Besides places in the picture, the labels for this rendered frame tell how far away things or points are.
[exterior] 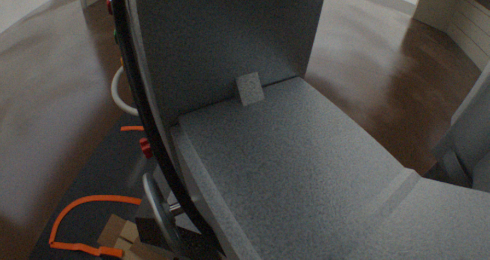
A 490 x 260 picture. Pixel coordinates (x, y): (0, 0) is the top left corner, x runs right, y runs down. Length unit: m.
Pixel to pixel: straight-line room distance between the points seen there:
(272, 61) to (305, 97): 0.06
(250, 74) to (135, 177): 1.70
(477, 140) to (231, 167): 0.58
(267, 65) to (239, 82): 0.04
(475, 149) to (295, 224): 0.54
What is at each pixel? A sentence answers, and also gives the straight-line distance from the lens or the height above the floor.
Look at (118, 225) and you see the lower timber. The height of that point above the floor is 0.10.
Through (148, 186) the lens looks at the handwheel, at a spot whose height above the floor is 1.28.
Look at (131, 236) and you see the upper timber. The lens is 1.52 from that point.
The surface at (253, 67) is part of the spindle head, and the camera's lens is 0.27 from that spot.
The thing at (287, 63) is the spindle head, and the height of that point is 1.41.
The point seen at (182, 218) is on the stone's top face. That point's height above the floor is 0.83.
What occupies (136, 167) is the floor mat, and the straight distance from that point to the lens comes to 1.96.
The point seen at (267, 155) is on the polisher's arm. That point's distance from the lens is 0.22.
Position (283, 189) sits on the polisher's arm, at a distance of 0.20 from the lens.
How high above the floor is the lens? 1.58
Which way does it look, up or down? 47 degrees down
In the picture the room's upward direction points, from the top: 5 degrees clockwise
